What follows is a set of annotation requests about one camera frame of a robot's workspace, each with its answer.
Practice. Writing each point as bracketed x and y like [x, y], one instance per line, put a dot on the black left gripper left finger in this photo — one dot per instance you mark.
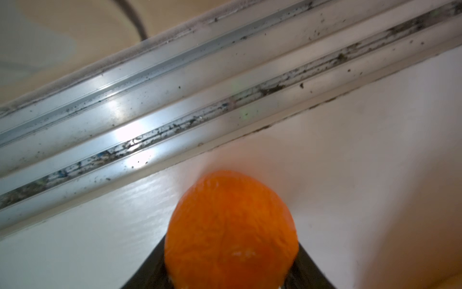
[152, 274]

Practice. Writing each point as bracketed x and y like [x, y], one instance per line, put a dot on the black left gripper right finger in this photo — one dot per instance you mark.
[305, 274]

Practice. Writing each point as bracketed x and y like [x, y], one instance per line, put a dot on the orange toy tangerine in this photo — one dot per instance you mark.
[230, 231]

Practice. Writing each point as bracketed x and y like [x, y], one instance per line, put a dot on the aluminium frame rail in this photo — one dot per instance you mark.
[119, 117]

